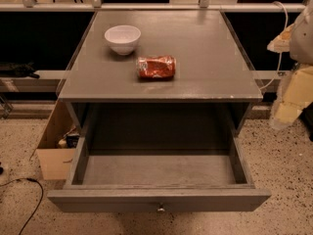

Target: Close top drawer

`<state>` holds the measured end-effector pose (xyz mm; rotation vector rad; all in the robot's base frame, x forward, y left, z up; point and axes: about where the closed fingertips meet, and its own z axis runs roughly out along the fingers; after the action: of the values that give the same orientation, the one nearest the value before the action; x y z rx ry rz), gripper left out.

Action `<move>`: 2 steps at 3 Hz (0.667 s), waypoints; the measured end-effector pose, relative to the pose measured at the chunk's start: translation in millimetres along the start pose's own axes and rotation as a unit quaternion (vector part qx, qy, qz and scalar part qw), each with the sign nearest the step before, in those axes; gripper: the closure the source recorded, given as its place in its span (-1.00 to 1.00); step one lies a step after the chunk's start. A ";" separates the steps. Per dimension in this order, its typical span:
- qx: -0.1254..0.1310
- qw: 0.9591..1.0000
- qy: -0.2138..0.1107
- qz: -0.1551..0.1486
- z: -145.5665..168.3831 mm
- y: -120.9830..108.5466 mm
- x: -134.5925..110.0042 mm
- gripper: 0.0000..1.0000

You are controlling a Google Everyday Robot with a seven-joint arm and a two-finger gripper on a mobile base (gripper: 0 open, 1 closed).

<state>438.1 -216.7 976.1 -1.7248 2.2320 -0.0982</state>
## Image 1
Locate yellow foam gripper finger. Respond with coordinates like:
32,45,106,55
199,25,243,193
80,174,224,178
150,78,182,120
269,66,313,130

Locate grey top drawer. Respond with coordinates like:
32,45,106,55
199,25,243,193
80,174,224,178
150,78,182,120
47,103,272,213

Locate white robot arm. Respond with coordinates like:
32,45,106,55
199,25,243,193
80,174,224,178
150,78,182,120
267,5,313,130

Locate grey drawer cabinet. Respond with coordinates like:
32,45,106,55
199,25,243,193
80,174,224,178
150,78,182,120
60,11,262,141

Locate crushed orange soda can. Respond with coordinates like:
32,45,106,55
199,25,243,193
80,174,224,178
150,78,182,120
136,55,176,79

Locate white ceramic bowl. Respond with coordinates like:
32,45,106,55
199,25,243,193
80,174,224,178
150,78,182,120
105,25,141,56

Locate items inside cardboard box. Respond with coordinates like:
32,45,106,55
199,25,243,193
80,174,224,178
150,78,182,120
58,128,80,149

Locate cardboard box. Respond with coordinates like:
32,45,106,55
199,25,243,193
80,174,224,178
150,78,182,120
36,101,75,180

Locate black object on shelf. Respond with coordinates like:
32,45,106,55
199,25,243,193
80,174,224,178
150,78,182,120
0,62,39,79

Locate white hanging cable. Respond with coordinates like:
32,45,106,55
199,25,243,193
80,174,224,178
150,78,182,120
259,0,290,91

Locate metal frame rail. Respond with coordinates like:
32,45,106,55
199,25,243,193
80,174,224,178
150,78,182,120
0,0,311,12

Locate black floor cable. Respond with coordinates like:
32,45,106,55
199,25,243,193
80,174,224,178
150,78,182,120
0,177,45,235

